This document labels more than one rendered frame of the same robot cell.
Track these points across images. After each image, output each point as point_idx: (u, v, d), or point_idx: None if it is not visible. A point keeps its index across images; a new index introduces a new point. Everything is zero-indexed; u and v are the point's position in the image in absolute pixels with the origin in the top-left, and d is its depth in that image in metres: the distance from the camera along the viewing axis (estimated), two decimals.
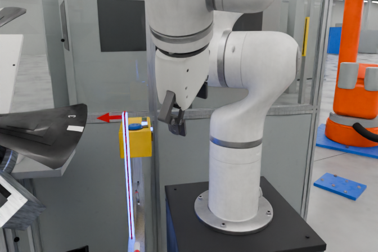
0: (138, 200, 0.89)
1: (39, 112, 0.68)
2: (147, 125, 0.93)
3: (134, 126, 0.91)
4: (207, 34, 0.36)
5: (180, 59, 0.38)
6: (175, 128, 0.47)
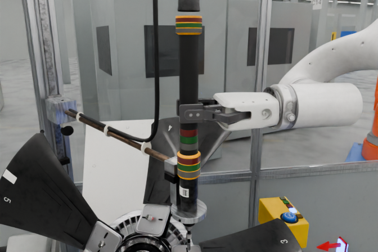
0: None
1: (249, 237, 0.67)
2: (301, 215, 0.92)
3: (291, 219, 0.90)
4: (280, 84, 0.54)
5: None
6: None
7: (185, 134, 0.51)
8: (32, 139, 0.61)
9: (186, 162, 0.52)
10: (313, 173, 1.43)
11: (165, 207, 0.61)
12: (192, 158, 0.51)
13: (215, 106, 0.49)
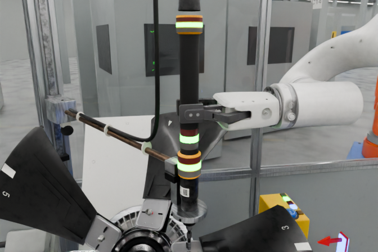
0: None
1: (249, 226, 0.66)
2: (302, 212, 0.91)
3: (292, 215, 0.89)
4: (280, 83, 0.54)
5: None
6: None
7: (185, 134, 0.51)
8: (31, 133, 0.60)
9: (187, 162, 0.52)
10: (314, 170, 1.42)
11: (165, 202, 0.61)
12: (192, 157, 0.51)
13: (215, 106, 0.49)
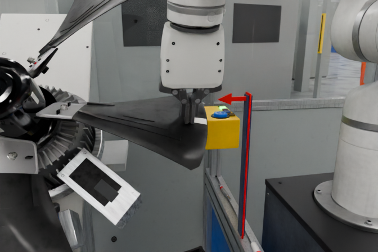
0: (228, 196, 0.80)
1: (148, 102, 0.58)
2: (234, 113, 0.85)
3: (221, 114, 0.83)
4: (193, 14, 0.39)
5: (170, 28, 0.42)
6: (180, 108, 0.51)
7: None
8: None
9: None
10: (271, 107, 1.36)
11: (50, 50, 0.54)
12: None
13: (201, 94, 0.49)
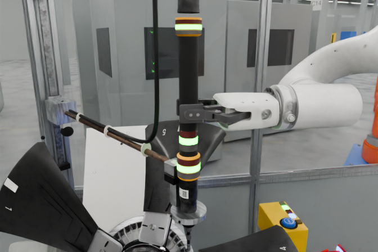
0: None
1: None
2: (301, 221, 0.92)
3: (291, 224, 0.90)
4: (281, 84, 0.54)
5: None
6: None
7: (185, 135, 0.51)
8: (217, 129, 0.68)
9: (186, 163, 0.52)
10: (313, 176, 1.43)
11: None
12: (192, 159, 0.51)
13: (215, 106, 0.49)
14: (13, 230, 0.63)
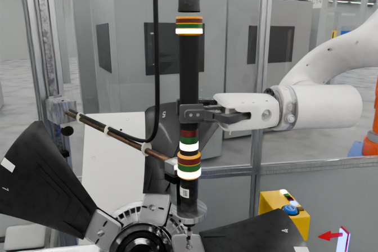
0: None
1: None
2: (302, 208, 0.91)
3: (292, 211, 0.89)
4: (281, 85, 0.54)
5: None
6: None
7: (185, 134, 0.51)
8: None
9: (187, 163, 0.52)
10: (314, 168, 1.42)
11: None
12: (192, 158, 0.51)
13: (215, 106, 0.49)
14: (10, 211, 0.62)
